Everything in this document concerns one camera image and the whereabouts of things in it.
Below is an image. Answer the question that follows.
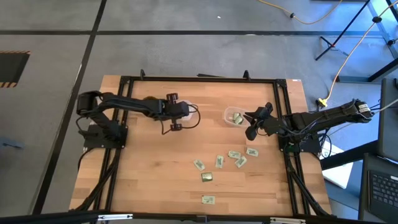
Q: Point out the yellow cable with plug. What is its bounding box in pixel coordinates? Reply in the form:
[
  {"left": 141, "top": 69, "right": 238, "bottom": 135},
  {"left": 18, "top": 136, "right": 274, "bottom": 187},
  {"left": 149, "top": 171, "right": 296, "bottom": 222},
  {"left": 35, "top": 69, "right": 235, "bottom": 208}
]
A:
[{"left": 317, "top": 0, "right": 398, "bottom": 108}]

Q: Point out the rectangular clear plastic container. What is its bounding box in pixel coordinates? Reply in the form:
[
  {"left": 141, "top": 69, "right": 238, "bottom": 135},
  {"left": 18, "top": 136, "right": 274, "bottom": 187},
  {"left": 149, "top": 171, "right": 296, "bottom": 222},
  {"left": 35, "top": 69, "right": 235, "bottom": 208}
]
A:
[{"left": 222, "top": 106, "right": 251, "bottom": 128}]

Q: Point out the black camera beam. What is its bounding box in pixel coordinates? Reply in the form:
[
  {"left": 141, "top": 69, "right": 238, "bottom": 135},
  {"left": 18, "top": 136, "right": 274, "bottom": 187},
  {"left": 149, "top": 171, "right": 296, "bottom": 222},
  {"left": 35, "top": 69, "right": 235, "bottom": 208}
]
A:
[{"left": 0, "top": 208, "right": 398, "bottom": 224}]

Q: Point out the white box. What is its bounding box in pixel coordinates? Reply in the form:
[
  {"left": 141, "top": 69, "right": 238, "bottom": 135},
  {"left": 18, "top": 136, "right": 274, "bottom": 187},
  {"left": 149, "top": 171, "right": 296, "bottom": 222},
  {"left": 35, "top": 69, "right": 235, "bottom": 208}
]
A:
[{"left": 322, "top": 141, "right": 354, "bottom": 190}]

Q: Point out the black cable bundle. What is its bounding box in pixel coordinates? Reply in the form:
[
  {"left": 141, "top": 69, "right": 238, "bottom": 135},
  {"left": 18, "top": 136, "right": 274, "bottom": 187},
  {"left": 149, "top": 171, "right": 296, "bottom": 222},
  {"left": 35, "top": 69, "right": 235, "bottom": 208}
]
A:
[
  {"left": 284, "top": 152, "right": 331, "bottom": 217},
  {"left": 74, "top": 148, "right": 125, "bottom": 212}
]

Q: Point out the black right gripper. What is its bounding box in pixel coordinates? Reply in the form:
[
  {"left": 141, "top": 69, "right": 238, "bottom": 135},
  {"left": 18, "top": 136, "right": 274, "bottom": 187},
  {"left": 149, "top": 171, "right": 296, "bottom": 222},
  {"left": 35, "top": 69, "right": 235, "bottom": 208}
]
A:
[{"left": 243, "top": 101, "right": 282, "bottom": 141}]

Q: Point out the black laptop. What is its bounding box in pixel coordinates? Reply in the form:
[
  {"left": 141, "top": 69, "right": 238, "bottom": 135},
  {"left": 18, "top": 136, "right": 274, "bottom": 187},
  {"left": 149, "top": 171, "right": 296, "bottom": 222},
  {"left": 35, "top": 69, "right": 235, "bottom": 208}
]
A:
[{"left": 359, "top": 152, "right": 398, "bottom": 224}]

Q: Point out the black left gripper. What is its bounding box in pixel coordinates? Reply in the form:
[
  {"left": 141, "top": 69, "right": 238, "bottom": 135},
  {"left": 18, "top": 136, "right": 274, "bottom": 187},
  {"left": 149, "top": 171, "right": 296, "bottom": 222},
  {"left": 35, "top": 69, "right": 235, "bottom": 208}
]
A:
[{"left": 161, "top": 92, "right": 191, "bottom": 132}]

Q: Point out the hazard-striped black floor hatch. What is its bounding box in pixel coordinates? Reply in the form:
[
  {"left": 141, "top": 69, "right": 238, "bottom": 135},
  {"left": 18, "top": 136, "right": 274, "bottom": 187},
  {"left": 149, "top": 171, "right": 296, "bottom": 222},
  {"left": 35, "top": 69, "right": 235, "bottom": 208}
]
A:
[{"left": 0, "top": 50, "right": 31, "bottom": 89}]

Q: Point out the grey flat floor object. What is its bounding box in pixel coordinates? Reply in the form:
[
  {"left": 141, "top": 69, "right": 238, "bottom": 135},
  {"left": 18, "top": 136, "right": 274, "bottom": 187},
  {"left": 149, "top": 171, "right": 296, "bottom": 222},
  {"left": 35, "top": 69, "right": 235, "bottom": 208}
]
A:
[{"left": 0, "top": 136, "right": 25, "bottom": 150}]

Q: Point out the white cable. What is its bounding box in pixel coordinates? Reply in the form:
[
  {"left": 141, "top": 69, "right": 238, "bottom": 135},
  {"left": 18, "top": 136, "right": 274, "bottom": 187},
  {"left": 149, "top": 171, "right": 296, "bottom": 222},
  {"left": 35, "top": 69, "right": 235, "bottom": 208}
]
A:
[{"left": 328, "top": 98, "right": 398, "bottom": 138}]

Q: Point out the black aluminium table frame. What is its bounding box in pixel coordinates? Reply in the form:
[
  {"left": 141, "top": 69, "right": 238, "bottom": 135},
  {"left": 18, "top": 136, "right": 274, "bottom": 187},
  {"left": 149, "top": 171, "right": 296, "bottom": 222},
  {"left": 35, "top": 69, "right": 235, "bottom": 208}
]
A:
[{"left": 91, "top": 75, "right": 332, "bottom": 217}]

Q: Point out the black looped gripper cable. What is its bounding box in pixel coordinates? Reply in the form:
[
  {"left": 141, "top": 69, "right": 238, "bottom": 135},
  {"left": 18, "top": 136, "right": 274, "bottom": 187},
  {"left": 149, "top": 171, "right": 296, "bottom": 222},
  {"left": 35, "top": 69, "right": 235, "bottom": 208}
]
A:
[{"left": 159, "top": 103, "right": 201, "bottom": 136}]

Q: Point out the black tripod stand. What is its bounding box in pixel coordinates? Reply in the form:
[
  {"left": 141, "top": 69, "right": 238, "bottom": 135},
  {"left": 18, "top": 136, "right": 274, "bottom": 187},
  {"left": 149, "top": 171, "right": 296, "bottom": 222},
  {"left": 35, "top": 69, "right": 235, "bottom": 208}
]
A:
[{"left": 315, "top": 0, "right": 398, "bottom": 83}]

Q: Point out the silver beam bracket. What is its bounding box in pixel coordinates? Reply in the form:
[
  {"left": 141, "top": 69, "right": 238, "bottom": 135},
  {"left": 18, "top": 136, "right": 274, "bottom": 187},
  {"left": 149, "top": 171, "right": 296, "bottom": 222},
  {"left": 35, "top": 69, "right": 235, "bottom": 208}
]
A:
[
  {"left": 97, "top": 213, "right": 134, "bottom": 222},
  {"left": 269, "top": 217, "right": 307, "bottom": 224}
]

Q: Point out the grey computer monitor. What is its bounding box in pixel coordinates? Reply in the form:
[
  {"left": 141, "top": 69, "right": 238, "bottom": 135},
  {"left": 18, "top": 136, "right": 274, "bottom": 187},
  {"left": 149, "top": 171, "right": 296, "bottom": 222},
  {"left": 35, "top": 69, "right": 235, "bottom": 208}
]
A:
[{"left": 377, "top": 77, "right": 398, "bottom": 162}]

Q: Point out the yellow cable with black ball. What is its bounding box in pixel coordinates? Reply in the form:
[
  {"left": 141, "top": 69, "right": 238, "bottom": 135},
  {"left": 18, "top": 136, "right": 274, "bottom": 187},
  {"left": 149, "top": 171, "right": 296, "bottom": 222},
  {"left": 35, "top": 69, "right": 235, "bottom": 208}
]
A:
[{"left": 257, "top": 0, "right": 343, "bottom": 25}]

